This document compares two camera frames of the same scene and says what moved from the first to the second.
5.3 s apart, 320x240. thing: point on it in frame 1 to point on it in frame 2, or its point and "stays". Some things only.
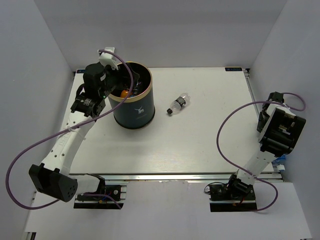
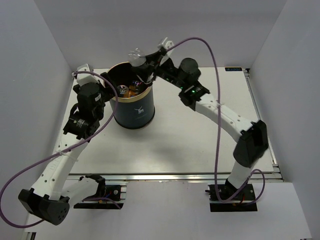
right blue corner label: (233, 69) stays
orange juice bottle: (124, 93) to (132, 91)
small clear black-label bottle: (177, 106) to (136, 58)
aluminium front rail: (175, 177) stays
